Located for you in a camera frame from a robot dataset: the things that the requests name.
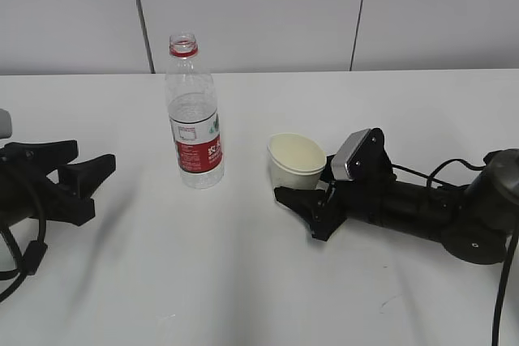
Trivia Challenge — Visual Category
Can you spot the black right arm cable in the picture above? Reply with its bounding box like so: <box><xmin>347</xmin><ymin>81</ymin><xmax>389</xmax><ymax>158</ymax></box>
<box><xmin>391</xmin><ymin>157</ymin><xmax>519</xmax><ymax>346</ymax></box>

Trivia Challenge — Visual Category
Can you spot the white paper cup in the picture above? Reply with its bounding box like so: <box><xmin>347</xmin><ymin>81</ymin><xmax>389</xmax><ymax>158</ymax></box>
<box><xmin>268</xmin><ymin>133</ymin><xmax>327</xmax><ymax>190</ymax></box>

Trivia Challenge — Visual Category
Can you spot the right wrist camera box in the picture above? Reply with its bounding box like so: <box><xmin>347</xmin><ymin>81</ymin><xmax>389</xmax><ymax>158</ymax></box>
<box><xmin>330</xmin><ymin>129</ymin><xmax>371</xmax><ymax>181</ymax></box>

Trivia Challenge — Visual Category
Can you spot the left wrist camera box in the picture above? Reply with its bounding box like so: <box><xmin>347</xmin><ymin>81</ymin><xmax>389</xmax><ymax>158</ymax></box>
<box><xmin>0</xmin><ymin>109</ymin><xmax>12</xmax><ymax>139</ymax></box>

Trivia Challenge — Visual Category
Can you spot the clear plastic water bottle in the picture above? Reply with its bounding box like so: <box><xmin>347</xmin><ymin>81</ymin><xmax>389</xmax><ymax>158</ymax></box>
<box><xmin>165</xmin><ymin>32</ymin><xmax>224</xmax><ymax>189</ymax></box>

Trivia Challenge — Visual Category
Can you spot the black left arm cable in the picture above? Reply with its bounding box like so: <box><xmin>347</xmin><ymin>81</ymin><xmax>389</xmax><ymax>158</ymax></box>
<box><xmin>0</xmin><ymin>167</ymin><xmax>49</xmax><ymax>302</ymax></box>

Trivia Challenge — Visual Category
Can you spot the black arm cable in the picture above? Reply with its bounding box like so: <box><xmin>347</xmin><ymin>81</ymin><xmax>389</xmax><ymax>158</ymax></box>
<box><xmin>391</xmin><ymin>157</ymin><xmax>519</xmax><ymax>346</ymax></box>
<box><xmin>0</xmin><ymin>167</ymin><xmax>49</xmax><ymax>302</ymax></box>

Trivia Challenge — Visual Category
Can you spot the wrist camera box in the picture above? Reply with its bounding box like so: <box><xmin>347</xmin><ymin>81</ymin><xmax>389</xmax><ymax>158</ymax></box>
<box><xmin>330</xmin><ymin>129</ymin><xmax>371</xmax><ymax>181</ymax></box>
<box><xmin>0</xmin><ymin>109</ymin><xmax>12</xmax><ymax>139</ymax></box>

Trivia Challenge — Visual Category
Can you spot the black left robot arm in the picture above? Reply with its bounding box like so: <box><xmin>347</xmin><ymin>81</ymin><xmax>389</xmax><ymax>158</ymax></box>
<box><xmin>1</xmin><ymin>140</ymin><xmax>116</xmax><ymax>280</ymax></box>

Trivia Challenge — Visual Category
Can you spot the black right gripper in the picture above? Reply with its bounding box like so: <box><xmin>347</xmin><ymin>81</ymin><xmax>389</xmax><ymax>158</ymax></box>
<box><xmin>274</xmin><ymin>127</ymin><xmax>396</xmax><ymax>241</ymax></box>

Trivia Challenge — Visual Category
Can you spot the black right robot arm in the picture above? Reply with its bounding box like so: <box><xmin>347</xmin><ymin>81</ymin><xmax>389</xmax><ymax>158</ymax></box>
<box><xmin>274</xmin><ymin>128</ymin><xmax>518</xmax><ymax>265</ymax></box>

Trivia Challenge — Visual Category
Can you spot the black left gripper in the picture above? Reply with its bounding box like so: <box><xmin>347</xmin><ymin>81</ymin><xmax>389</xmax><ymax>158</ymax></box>
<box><xmin>1</xmin><ymin>139</ymin><xmax>116</xmax><ymax>228</ymax></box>

